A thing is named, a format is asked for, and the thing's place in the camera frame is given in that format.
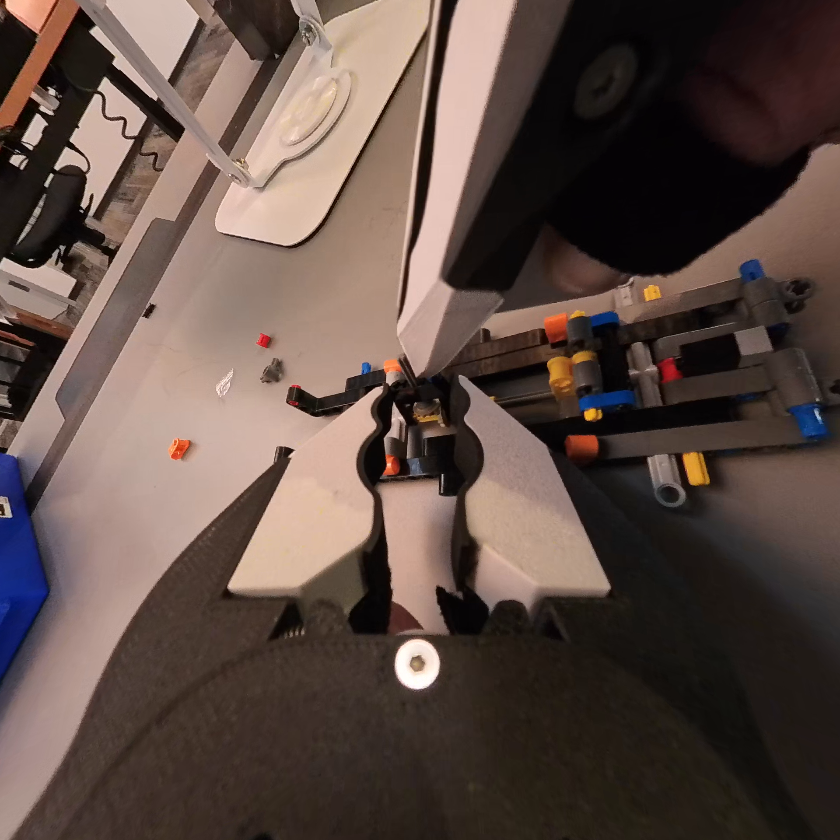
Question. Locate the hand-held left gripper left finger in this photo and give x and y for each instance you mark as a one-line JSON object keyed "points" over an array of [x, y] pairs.
{"points": [[315, 525]]}

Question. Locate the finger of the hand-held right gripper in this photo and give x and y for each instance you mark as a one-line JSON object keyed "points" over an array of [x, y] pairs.
{"points": [[418, 197], [485, 131]]}

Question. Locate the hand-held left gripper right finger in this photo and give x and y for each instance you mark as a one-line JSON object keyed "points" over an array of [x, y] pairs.
{"points": [[525, 518]]}

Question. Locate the black grey lego chassis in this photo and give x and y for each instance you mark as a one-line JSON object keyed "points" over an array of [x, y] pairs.
{"points": [[656, 446]]}

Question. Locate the orange lego piece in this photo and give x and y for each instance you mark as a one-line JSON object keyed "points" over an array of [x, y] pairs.
{"points": [[178, 448]]}

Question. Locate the dark grey lego connector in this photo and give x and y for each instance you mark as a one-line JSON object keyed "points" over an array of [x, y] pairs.
{"points": [[271, 371]]}

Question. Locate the person's right hand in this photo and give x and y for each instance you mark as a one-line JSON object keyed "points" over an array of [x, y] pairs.
{"points": [[754, 65]]}

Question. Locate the clear plastic scrap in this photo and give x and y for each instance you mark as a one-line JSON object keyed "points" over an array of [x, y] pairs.
{"points": [[225, 382]]}

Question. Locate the blue plastic box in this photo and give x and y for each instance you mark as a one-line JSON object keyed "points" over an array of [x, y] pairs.
{"points": [[16, 558]]}

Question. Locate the white box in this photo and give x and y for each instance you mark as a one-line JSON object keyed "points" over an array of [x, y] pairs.
{"points": [[36, 289]]}

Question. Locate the black office chair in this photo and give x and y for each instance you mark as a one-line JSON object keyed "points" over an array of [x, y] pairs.
{"points": [[52, 210]]}

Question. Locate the orange wooden desktop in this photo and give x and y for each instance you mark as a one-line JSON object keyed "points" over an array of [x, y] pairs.
{"points": [[39, 52]]}

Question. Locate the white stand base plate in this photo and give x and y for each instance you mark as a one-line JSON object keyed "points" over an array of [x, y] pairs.
{"points": [[315, 151]]}

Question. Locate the black desk frame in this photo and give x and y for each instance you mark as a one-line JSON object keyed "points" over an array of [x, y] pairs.
{"points": [[98, 65]]}

